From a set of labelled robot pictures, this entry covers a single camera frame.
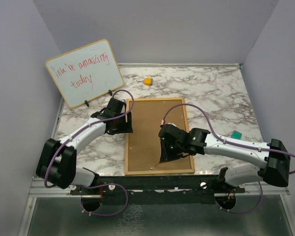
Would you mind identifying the aluminium extrusion rail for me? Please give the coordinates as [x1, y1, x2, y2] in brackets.
[28, 178, 76, 198]

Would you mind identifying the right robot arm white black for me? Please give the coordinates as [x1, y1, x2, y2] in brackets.
[158, 123, 291, 192]

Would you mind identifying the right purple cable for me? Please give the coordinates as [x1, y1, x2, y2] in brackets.
[162, 103, 295, 214]

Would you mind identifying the yellow grey eraser block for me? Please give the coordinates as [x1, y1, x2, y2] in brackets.
[144, 78, 153, 86]

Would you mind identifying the yellow picture frame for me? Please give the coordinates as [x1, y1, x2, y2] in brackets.
[125, 97, 195, 176]

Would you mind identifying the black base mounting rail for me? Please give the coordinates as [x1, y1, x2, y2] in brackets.
[70, 175, 245, 205]

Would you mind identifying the small whiteboard yellow rim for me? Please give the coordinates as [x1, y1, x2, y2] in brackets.
[45, 39, 124, 108]

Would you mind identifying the teal green cube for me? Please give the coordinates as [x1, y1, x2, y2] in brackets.
[231, 130, 242, 140]

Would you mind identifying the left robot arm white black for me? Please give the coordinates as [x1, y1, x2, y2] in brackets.
[36, 97, 133, 194]

